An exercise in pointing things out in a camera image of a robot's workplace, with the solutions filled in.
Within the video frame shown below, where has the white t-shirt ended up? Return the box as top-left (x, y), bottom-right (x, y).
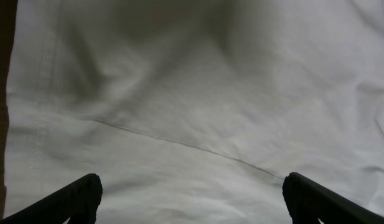
top-left (4, 0), bottom-right (384, 223)

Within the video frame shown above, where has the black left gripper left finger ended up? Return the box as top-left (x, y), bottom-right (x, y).
top-left (0, 174), bottom-right (103, 224)

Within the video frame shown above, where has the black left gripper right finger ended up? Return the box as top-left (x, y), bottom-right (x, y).
top-left (282, 172), bottom-right (384, 224)

